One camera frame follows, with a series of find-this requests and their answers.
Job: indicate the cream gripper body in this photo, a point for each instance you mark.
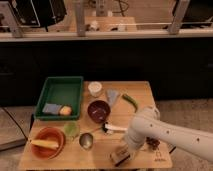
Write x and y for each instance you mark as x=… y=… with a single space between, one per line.
x=126 y=148

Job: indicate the wooden board eraser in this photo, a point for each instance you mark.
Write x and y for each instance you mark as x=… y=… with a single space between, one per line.
x=119 y=156

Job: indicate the purple bowl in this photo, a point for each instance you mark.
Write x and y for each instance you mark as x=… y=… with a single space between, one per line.
x=98 y=111

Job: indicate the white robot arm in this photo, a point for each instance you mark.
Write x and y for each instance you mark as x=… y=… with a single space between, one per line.
x=146 y=123

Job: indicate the orange bowl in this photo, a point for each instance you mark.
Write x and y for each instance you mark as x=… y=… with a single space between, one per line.
x=51 y=134

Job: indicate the dark red grapes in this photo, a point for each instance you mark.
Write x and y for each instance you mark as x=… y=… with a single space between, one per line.
x=153 y=143

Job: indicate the metal spoon ladle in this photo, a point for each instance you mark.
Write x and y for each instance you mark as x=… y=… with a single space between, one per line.
x=87 y=139

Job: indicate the green chili pepper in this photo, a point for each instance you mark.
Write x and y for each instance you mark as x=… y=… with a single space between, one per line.
x=130 y=100

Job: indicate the grey cloth piece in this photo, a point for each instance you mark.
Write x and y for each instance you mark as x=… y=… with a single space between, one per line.
x=112 y=96

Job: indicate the green lettuce leaf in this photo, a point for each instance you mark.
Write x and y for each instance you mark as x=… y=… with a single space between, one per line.
x=71 y=129

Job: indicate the white cup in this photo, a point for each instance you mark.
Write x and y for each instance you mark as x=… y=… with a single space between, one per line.
x=95 y=88

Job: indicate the yellow orange fruit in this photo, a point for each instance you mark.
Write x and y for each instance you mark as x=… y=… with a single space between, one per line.
x=65 y=110

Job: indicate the yellow corn cob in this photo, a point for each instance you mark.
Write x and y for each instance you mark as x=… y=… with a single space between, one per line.
x=45 y=144

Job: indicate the green plastic tray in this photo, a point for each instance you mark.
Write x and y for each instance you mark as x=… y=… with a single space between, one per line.
x=65 y=91

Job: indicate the blue sponge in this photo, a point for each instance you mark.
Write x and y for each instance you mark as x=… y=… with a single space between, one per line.
x=50 y=108

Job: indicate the grey floor plate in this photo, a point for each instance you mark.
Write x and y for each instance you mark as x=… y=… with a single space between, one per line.
x=12 y=134

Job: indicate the black monitor box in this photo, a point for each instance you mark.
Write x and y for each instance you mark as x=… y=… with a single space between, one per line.
x=39 y=13

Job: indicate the white handled brush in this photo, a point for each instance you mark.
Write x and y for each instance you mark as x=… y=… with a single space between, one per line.
x=110 y=129

